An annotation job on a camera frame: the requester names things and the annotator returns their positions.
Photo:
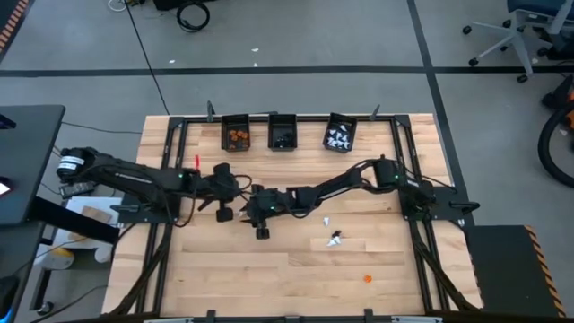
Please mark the white round container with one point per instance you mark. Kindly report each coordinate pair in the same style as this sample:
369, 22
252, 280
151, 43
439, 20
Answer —
103, 253

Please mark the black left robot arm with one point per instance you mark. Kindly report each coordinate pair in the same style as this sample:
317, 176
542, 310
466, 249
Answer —
134, 179

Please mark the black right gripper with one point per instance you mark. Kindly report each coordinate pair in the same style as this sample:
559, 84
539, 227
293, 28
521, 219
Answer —
266, 202

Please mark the lit screen device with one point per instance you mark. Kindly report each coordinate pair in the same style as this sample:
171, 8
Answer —
3, 188

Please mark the dark frame clamp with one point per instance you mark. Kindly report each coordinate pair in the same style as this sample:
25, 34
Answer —
368, 315
211, 315

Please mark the black aluminium table frame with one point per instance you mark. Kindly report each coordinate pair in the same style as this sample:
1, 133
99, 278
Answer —
202, 119

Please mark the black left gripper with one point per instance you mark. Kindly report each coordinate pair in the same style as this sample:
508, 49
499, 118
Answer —
222, 188

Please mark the black equipment box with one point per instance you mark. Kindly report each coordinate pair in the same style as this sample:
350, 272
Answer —
179, 3

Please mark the black desk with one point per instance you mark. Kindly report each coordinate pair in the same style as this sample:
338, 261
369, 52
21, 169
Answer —
27, 157

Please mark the white yellow container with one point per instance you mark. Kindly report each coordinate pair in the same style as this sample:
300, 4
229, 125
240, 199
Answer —
56, 259

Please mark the small red strip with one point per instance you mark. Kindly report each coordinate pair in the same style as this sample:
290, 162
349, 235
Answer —
196, 162

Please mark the office chair white base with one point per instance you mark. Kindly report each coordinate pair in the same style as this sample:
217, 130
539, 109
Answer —
511, 38

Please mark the black mat hazard stripe edge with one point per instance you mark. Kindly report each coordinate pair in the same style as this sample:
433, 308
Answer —
6, 11
502, 269

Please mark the black power brick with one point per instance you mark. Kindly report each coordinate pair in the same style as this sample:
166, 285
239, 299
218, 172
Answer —
76, 189

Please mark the black plastic basket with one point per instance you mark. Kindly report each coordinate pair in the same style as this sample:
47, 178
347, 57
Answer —
337, 117
282, 123
235, 122

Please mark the black orange machine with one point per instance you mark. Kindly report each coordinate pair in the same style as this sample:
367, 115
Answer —
558, 96

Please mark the black diagonal beam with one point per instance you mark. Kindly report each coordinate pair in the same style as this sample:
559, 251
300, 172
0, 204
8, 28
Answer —
76, 220

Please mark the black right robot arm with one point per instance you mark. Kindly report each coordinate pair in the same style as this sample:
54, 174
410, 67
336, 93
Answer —
341, 181

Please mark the white cardboard box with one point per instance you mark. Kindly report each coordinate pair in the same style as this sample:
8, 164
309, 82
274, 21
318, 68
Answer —
76, 204

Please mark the grey bracket post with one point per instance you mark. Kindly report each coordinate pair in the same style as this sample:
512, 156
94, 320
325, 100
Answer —
210, 111
375, 112

